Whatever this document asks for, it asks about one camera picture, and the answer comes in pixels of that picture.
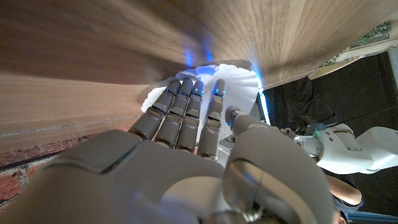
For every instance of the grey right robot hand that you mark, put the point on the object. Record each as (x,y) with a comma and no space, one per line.
(155,174)

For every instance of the white paper coffee filter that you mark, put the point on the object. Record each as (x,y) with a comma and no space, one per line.
(239,87)

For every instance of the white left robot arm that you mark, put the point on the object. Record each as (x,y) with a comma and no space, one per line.
(348,152)

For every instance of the red brick print backdrop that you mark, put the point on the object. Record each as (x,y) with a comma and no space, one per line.
(18,183)

